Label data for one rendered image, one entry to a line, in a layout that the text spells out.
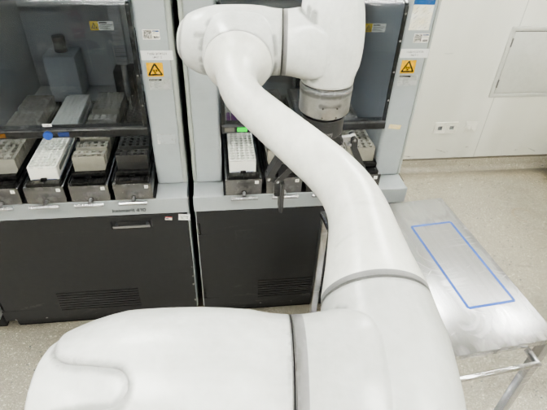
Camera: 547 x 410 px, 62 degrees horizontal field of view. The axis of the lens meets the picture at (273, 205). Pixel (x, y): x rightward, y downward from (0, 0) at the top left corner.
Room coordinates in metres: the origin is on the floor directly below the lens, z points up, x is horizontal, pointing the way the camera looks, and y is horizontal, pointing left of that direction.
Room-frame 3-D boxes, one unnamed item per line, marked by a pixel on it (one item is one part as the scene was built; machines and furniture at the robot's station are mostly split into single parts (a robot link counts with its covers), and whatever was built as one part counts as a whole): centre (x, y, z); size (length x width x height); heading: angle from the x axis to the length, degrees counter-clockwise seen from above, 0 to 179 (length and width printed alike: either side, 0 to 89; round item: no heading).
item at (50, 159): (1.46, 0.84, 0.83); 0.30 x 0.10 x 0.06; 8
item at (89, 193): (1.61, 0.71, 0.78); 0.73 x 0.14 x 0.09; 8
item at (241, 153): (1.56, 0.14, 0.83); 0.30 x 0.10 x 0.06; 8
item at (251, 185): (1.69, 0.16, 0.78); 0.73 x 0.14 x 0.09; 8
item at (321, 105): (0.74, -0.08, 1.43); 0.09 x 0.09 x 0.06
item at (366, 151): (1.53, -0.33, 0.85); 0.12 x 0.02 x 0.06; 97
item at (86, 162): (1.38, 0.68, 0.85); 0.12 x 0.02 x 0.06; 99
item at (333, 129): (0.74, -0.08, 1.36); 0.08 x 0.07 x 0.09; 98
